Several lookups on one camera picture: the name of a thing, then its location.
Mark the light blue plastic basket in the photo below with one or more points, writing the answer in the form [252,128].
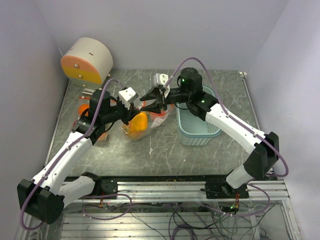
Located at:
[192,130]

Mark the white corner bracket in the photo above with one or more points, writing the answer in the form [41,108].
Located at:
[243,74]

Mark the white cylindrical drawer box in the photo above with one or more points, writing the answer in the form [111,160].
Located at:
[87,63]

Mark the toy pineapple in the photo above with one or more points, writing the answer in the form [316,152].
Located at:
[132,134]

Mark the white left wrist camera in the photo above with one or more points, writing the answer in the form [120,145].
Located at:
[127,97]

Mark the small white metal bracket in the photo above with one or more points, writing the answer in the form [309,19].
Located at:
[87,92]

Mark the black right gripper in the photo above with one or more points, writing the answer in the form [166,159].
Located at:
[155,107]

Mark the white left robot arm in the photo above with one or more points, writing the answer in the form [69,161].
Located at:
[45,196]

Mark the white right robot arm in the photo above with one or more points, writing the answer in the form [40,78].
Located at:
[261,147]

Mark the small yellow toy fruit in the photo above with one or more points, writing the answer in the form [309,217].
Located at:
[139,122]

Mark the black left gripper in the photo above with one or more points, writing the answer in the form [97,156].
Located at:
[128,114]

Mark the toy peach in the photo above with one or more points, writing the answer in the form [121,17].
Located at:
[103,137]

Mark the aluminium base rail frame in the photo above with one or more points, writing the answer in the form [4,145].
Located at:
[166,191]

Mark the toy orange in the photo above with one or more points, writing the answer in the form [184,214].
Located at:
[82,108]

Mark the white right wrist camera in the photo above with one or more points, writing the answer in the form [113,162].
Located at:
[160,80]

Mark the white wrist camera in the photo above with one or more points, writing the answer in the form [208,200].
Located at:
[160,80]
[127,97]

